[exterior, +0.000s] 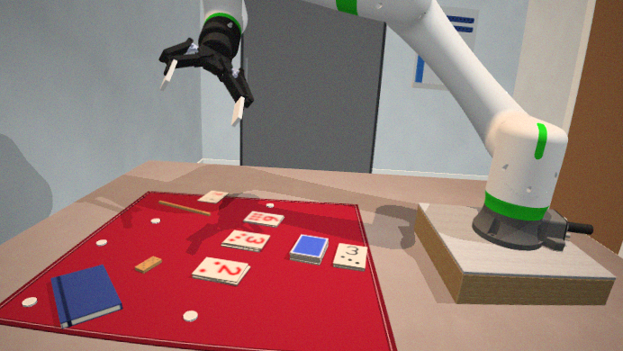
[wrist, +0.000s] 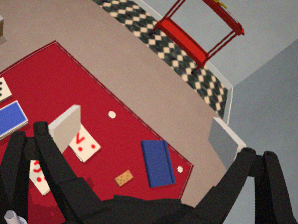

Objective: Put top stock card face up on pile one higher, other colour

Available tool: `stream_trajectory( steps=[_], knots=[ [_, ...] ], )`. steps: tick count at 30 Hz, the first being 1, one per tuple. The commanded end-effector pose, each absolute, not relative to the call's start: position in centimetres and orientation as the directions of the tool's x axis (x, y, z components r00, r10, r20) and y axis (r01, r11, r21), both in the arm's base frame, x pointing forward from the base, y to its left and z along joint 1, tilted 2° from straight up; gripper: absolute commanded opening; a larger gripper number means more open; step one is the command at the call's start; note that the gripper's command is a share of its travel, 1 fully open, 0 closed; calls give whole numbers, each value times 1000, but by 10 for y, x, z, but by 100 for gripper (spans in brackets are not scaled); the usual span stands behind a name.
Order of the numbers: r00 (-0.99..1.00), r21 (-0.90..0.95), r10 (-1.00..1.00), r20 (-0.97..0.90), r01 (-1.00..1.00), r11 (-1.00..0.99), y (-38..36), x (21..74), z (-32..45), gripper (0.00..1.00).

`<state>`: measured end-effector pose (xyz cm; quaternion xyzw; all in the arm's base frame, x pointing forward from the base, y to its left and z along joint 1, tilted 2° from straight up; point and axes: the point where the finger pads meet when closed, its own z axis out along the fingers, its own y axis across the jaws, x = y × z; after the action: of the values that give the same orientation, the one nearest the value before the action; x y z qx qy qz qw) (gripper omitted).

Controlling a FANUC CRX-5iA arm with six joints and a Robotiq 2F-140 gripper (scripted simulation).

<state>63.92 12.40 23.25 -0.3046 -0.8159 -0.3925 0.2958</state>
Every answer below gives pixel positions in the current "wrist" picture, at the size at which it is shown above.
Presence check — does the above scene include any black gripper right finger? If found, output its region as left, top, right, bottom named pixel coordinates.
left=177, top=117, right=298, bottom=224

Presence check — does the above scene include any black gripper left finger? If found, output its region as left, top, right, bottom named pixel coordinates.
left=0, top=105, right=125, bottom=224

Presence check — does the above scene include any white flat disc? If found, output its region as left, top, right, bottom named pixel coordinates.
left=108, top=111, right=116, bottom=119
left=177, top=166, right=183, bottom=173

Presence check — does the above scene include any blue book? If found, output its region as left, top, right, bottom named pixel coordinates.
left=140, top=140, right=176, bottom=188

